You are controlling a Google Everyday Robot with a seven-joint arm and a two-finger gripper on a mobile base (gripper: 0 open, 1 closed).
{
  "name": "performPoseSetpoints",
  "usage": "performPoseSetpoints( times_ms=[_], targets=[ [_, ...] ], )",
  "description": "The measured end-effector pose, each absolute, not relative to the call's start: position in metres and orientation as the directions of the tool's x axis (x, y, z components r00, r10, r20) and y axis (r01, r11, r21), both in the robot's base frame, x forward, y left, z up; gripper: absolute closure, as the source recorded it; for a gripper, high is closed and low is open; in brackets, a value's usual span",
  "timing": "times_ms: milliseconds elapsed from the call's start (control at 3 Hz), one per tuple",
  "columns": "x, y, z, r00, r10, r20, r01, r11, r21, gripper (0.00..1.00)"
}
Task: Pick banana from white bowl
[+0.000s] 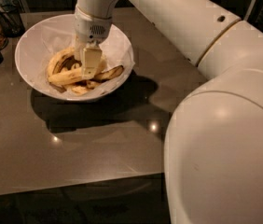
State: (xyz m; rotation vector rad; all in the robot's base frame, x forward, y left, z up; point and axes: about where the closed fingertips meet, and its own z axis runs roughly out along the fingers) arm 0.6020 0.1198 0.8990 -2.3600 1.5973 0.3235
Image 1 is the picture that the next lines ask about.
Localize banana peel pieces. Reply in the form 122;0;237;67
62;65;124;95

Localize white paper liner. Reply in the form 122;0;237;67
35;21;134;102

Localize black wire mesh basket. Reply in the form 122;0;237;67
0;4;25;37

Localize yellow banana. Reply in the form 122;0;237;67
48;58;106;86

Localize curved banana peel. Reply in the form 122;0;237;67
47;47;81;77

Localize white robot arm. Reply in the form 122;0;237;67
75;0;263;224

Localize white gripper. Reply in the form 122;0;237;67
74;7;112;80

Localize white bowl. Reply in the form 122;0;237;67
14;13;136;103

